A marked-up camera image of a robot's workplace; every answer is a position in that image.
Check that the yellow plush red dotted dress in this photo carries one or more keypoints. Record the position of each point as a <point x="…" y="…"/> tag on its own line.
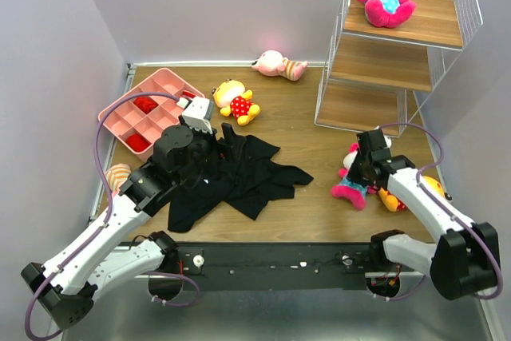
<point x="233" y="99"/>

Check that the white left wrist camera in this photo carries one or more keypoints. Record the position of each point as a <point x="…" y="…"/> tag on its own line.
<point x="196" y="114"/>

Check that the white wire wooden shelf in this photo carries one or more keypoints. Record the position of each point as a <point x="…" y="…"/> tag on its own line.
<point x="370" y="73"/>

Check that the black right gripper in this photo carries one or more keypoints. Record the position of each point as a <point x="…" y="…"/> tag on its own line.
<point x="360" y="169"/>

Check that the pink plush striped hat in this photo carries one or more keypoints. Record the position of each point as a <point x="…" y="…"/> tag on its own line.
<point x="116" y="176"/>

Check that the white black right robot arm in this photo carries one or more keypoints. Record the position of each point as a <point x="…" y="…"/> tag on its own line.
<point x="464" y="258"/>

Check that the red cloth ball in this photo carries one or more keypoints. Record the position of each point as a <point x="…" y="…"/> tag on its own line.
<point x="137" y="143"/>
<point x="145" y="104"/>

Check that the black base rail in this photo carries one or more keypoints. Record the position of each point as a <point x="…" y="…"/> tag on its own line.
<point x="284" y="266"/>

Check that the black t-shirt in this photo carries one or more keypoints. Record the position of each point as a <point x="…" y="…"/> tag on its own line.
<point x="247" y="185"/>

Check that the pink divided organizer box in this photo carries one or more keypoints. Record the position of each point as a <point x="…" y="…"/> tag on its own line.
<point x="165" y="88"/>

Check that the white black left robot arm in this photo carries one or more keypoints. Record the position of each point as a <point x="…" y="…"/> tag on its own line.
<point x="68" y="285"/>

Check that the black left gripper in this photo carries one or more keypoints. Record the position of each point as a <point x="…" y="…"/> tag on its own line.
<point x="232" y="146"/>

